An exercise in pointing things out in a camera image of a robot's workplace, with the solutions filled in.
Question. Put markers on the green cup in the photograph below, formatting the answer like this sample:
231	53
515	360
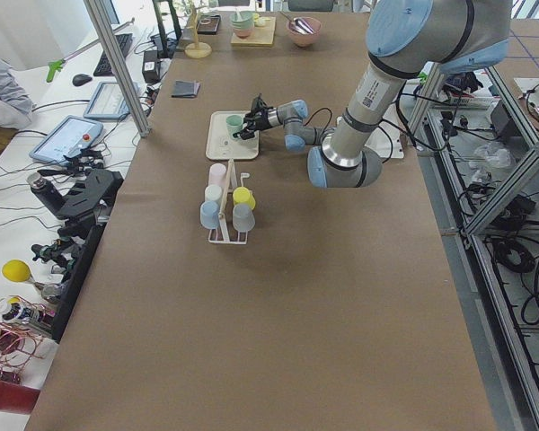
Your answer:
234	126

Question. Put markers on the stack of bowls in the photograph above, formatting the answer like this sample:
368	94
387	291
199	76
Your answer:
242	23

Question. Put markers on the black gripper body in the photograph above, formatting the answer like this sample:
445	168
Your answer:
261	120

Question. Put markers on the cream rabbit tray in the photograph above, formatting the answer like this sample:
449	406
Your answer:
221	147

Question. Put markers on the grey cup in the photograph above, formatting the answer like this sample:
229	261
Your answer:
243	218

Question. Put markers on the yellow ball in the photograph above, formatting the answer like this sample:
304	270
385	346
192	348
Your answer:
16	271

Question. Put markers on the person with glasses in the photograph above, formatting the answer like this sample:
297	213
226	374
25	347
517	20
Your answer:
15	103

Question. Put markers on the black computer mouse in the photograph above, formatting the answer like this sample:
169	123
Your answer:
81	79

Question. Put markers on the pink bowl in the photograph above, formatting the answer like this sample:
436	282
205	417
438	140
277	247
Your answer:
305	40

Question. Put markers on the cream cup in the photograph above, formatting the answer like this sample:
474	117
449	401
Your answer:
213	193

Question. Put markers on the wooden stand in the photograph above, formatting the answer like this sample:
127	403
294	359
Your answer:
195	49

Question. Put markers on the pink cup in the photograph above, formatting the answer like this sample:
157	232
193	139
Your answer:
216	175

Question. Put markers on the blue cup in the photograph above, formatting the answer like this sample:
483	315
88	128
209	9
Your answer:
209	214

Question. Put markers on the wooden cutting board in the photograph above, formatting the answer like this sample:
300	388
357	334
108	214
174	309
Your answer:
262	34

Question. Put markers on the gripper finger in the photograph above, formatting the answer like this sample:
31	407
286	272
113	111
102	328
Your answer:
245	133
258	110

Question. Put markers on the white wire cup rack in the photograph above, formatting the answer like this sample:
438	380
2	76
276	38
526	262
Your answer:
225	233

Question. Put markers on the black device stand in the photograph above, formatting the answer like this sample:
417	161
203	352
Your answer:
87	204

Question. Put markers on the yellow cup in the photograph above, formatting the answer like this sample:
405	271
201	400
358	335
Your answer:
243	195

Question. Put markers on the aluminium frame post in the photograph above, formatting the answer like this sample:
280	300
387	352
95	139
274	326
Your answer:
101	22

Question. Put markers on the red cylinder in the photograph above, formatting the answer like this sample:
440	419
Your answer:
18	399

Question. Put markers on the teach pendant tablet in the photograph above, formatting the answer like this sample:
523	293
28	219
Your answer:
107	103
68	139

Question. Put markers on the metal scoop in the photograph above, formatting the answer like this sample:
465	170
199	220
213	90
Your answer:
298	25

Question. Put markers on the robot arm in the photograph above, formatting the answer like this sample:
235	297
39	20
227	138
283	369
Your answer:
402	37

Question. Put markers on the grey folded cloth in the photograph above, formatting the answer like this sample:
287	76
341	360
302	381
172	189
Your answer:
185	89

